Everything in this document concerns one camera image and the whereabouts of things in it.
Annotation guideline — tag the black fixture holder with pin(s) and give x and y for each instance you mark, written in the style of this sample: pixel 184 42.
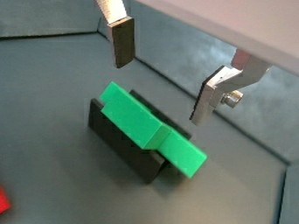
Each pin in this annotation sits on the black fixture holder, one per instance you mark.
pixel 145 162

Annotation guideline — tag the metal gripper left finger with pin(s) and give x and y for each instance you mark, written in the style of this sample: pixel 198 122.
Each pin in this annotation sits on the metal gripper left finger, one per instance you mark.
pixel 120 31

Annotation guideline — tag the red base board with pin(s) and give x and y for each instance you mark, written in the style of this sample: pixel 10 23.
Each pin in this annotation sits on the red base board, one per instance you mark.
pixel 4 201

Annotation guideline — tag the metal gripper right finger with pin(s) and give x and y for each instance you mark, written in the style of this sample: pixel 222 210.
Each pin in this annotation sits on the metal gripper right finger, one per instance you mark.
pixel 220 87

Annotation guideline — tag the green stepped object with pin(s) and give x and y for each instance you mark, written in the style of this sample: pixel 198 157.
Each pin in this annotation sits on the green stepped object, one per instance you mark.
pixel 148 132

